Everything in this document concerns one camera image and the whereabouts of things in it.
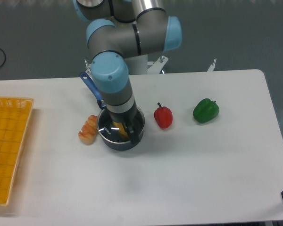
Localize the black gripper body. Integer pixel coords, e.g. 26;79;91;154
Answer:
108;105;137;123

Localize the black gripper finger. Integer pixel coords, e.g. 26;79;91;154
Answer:
127;122;141;144

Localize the glass pot lid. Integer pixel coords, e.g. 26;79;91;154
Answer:
97;107;145;144

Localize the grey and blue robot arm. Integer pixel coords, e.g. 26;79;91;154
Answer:
73;0;183;145

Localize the yellow toy bell pepper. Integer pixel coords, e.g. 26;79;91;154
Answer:
112;121;129;141

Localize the red toy bell pepper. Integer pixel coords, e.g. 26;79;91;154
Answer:
154;103;173;129

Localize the green toy bell pepper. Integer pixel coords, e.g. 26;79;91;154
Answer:
192;98;219;123

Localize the yellow woven basket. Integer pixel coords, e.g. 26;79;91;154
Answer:
0;97;34;206

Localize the dark pot with blue handle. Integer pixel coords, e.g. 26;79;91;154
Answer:
80;72;144;151

